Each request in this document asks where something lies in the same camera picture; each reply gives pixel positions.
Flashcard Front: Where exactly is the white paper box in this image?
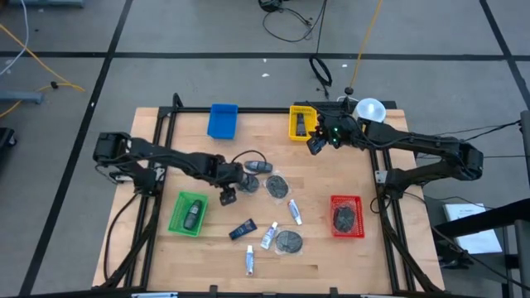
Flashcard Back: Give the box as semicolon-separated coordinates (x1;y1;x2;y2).
442;202;504;256

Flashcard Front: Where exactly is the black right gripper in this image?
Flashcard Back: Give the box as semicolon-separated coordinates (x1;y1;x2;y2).
313;115;351;149

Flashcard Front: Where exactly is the thin black hanging cable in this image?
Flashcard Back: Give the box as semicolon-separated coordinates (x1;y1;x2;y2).
315;0;329;55

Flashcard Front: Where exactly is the red plastic basket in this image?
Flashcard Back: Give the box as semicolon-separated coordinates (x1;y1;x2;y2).
330;195;366;239

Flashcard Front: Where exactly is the green plastic basket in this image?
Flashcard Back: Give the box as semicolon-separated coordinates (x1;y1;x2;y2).
167;190;210;238

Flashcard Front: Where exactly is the white floor cable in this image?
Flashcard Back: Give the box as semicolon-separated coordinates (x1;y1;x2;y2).
0;0;30;78

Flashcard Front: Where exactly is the black looping floor cable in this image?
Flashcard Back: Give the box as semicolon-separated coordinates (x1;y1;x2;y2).
261;6;328;44

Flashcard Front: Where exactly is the grey metal floor foot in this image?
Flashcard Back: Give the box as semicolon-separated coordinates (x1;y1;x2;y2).
0;91;45;105

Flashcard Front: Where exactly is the coiled black cable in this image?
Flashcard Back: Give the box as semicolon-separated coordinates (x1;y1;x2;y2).
308;55;334;99

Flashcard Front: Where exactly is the blue plastic basket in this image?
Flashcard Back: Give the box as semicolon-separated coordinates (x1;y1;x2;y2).
206;103;239;141

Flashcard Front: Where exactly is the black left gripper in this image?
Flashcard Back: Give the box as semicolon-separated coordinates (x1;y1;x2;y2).
221;162;254;195

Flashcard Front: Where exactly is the black slanted beam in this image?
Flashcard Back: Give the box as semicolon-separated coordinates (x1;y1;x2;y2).
430;197;530;239

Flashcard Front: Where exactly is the dark round puck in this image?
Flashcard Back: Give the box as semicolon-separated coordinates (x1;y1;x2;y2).
273;228;305;256
236;172;261;195
333;205;358;233
264;173;291;200

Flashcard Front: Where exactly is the long yellow cable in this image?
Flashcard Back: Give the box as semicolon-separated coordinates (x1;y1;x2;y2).
349;0;384;90

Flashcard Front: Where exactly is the yellow wipes canister white lid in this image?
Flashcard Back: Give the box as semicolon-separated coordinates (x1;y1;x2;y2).
351;97;388;133

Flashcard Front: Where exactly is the yellow floor cable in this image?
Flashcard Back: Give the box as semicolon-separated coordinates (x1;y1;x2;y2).
0;23;86;119

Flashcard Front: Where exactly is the thin black floor cable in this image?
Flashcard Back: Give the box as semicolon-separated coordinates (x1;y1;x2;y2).
438;119;523;144

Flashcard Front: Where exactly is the small white toothpaste tube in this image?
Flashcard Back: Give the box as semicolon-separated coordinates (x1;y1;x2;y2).
244;244;255;276
259;220;279;251
287;198;303;227

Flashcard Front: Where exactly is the yellow plastic basket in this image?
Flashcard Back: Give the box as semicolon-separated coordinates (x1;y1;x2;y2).
288;104;319;142

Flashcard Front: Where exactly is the black metal table frame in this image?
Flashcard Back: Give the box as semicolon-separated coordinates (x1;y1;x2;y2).
97;92;446;296

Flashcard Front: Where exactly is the black tube with blue label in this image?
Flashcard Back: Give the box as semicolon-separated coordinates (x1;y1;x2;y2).
228;218;258;241

